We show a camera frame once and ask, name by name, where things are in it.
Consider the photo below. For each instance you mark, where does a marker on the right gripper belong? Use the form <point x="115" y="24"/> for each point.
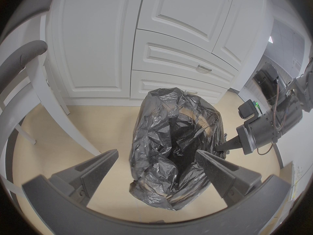
<point x="266" y="126"/>

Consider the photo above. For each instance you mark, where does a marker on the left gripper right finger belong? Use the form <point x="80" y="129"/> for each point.
<point x="227" y="180"/>

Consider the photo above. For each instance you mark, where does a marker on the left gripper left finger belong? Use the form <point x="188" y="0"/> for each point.
<point x="90" y="177"/>

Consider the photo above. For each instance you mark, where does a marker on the black plastic bag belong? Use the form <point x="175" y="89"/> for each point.
<point x="151" y="131"/>

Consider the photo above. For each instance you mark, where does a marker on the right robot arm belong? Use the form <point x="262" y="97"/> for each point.
<point x="265" y="82"/>

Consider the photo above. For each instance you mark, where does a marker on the white wardrobe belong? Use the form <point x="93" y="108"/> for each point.
<point x="97" y="45"/>

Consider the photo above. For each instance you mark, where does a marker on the white chair dark grey seat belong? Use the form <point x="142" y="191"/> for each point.
<point x="22" y="57"/>

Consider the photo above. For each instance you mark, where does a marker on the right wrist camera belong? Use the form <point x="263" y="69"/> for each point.
<point x="248" y="109"/>

